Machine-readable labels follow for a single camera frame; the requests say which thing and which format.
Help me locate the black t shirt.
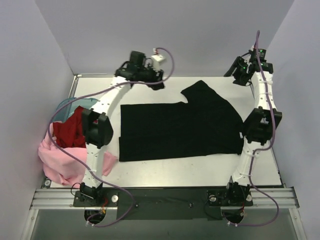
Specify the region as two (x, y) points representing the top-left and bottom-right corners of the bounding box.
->
(119, 80), (244, 162)

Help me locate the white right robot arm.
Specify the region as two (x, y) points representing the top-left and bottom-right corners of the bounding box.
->
(223, 56), (283, 205)

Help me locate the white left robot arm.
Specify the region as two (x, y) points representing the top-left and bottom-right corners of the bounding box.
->
(79, 48), (166, 206)

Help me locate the teal plastic bin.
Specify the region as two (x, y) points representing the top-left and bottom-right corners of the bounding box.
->
(52, 98), (98, 123)

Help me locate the red t shirt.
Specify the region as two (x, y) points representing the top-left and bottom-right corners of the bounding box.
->
(53, 106), (86, 148)

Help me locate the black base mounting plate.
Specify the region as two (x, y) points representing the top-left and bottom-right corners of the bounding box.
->
(73, 187), (253, 223)

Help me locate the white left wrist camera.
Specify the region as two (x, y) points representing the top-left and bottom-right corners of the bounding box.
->
(150, 48), (167, 71)

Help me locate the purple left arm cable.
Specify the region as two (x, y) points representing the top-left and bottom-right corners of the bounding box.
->
(46, 47), (175, 228)

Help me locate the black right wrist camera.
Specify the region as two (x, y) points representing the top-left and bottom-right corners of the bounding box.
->
(246, 46), (269, 71)

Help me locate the aluminium front rail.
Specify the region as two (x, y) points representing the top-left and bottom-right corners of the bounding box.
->
(30, 187), (300, 210)

